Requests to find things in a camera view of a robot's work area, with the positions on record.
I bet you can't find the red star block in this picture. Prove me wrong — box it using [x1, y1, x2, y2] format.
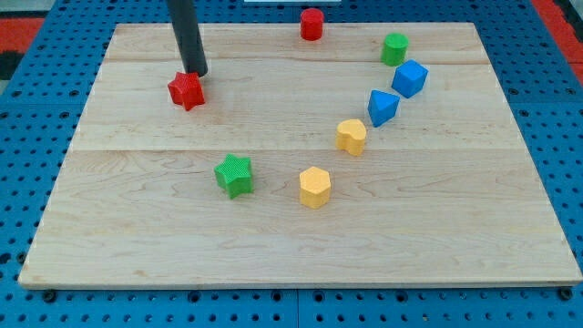
[168, 72, 206, 111]

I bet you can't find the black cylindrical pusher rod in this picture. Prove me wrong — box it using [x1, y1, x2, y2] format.
[166, 0, 209, 77]

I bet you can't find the yellow hexagon block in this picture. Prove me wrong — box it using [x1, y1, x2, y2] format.
[300, 167, 332, 210]

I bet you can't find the green cylinder block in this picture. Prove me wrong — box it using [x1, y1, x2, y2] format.
[381, 33, 409, 67]

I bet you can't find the blue triangle block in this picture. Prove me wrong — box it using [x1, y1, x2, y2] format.
[367, 89, 400, 128]

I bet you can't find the blue cube block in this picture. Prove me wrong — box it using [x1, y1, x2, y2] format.
[391, 59, 428, 98]

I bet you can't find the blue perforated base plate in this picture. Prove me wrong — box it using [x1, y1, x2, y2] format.
[1, 1, 582, 327]

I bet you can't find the green star block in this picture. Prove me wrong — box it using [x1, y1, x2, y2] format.
[214, 153, 254, 200]

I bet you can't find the yellow heart block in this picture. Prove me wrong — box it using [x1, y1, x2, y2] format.
[335, 118, 367, 156]

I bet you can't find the light wooden board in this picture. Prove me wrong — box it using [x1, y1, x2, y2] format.
[18, 23, 582, 290]

